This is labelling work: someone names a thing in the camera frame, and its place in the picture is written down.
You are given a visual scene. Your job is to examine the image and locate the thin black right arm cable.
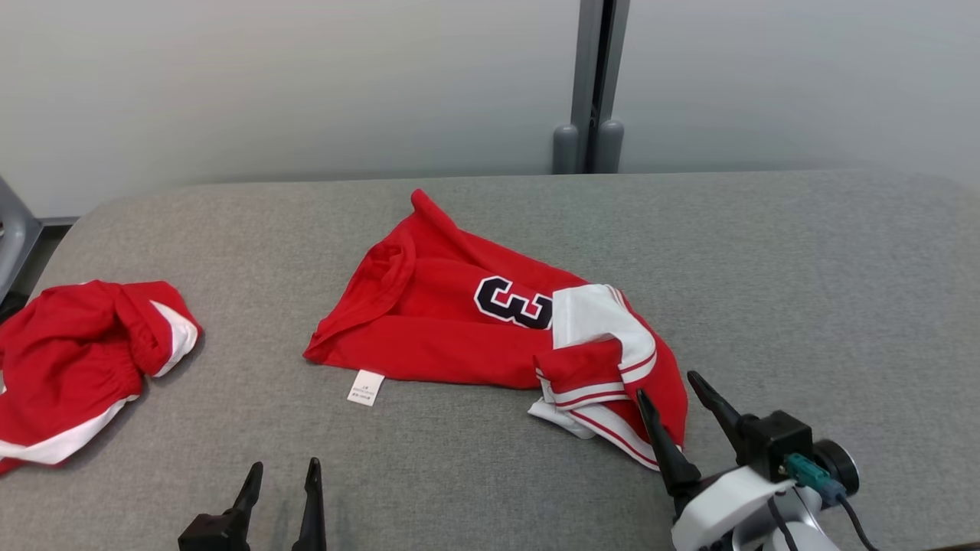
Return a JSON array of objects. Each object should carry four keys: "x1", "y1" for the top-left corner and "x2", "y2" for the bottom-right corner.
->
[{"x1": 766, "y1": 497, "x2": 799, "y2": 551}]

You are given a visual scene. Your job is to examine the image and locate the red Bulls 23 shorts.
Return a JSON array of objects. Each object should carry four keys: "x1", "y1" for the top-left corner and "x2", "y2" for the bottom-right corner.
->
[{"x1": 0, "y1": 279, "x2": 203, "y2": 475}]

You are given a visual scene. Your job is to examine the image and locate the grey wall panel post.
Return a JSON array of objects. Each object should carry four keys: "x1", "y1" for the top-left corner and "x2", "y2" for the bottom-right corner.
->
[{"x1": 553, "y1": 0, "x2": 631, "y2": 175}]

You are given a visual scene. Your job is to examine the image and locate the red basketball jersey white trim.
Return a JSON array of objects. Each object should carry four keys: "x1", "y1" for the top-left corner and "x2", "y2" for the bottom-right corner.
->
[{"x1": 303, "y1": 189, "x2": 688, "y2": 471}]

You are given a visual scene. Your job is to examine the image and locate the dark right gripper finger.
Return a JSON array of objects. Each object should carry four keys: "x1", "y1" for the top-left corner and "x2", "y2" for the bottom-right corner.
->
[
  {"x1": 687, "y1": 371, "x2": 759, "y2": 464},
  {"x1": 636, "y1": 389, "x2": 702, "y2": 498}
]

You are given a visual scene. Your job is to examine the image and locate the grey metal frame leg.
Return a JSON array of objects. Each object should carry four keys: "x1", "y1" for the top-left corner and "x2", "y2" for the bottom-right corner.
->
[{"x1": 0, "y1": 176, "x2": 77, "y2": 303}]

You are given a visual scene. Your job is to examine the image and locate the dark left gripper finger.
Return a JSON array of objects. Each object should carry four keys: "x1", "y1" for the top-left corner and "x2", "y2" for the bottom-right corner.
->
[
  {"x1": 291, "y1": 458, "x2": 327, "y2": 551},
  {"x1": 230, "y1": 461, "x2": 263, "y2": 529}
]

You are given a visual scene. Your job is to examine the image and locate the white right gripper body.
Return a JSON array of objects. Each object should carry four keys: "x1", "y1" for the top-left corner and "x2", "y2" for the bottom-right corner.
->
[{"x1": 671, "y1": 465, "x2": 806, "y2": 551}]

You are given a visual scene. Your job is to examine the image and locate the right black cable green plug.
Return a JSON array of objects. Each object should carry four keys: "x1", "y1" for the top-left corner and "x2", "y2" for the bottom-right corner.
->
[{"x1": 782, "y1": 453, "x2": 881, "y2": 551}]

